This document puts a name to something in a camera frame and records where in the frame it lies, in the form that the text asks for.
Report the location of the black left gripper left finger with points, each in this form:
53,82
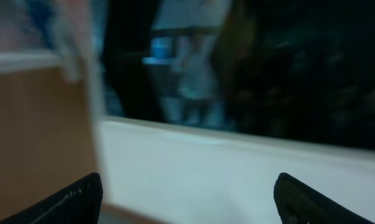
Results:
78,203

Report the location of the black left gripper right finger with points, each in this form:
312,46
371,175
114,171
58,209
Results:
298,203

